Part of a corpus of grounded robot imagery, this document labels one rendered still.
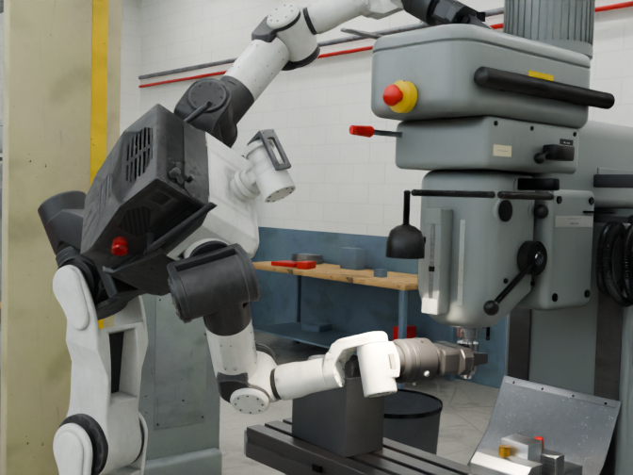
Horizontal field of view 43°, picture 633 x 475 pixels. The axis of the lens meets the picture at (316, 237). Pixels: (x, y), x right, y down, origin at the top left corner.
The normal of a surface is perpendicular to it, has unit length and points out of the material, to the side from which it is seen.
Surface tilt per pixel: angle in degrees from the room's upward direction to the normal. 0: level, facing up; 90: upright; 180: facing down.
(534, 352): 90
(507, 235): 90
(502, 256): 90
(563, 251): 90
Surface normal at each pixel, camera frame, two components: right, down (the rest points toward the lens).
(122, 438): 0.86, -0.10
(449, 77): -0.35, 0.04
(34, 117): 0.66, 0.06
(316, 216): -0.75, 0.01
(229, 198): 0.76, -0.47
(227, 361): -0.07, 0.67
